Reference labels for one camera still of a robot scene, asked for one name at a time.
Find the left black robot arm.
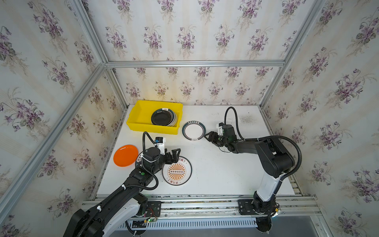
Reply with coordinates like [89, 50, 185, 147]
[63, 147, 181, 237]

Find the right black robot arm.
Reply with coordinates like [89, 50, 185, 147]
[204, 123, 303, 213]

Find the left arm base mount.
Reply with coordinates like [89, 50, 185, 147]
[134, 201, 162, 218]

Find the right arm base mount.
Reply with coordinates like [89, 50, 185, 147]
[237, 199, 278, 215]

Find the large green rimmed plate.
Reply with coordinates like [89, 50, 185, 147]
[135, 152, 143, 168]

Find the orange sunburst pattern plate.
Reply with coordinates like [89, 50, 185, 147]
[162, 156, 192, 186]

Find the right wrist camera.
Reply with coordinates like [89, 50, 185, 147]
[217, 122, 225, 136]

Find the black plate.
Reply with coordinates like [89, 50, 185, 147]
[151, 108, 174, 126]

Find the aluminium frame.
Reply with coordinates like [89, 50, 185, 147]
[1, 1, 325, 221]

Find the yellow plastic bin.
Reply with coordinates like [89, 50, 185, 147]
[126, 100, 183, 135]

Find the small green ringed plate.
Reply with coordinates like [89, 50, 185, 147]
[173, 112, 178, 126]

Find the green red ringed plate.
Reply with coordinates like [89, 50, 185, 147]
[182, 120, 206, 141]

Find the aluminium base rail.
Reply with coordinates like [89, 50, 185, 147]
[75, 194, 322, 221]

